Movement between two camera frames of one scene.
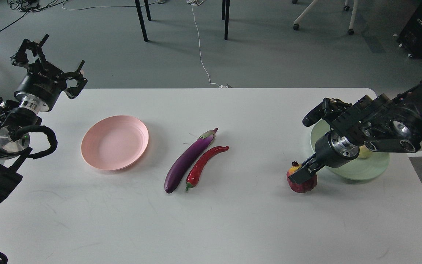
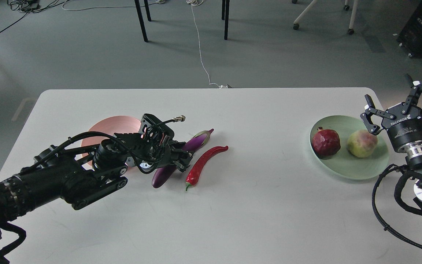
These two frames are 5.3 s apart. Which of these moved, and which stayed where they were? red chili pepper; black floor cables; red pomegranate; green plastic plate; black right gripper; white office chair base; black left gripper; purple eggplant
Moved: black left gripper; purple eggplant; black right gripper; red pomegranate
Stayed: green plastic plate; white office chair base; red chili pepper; black floor cables
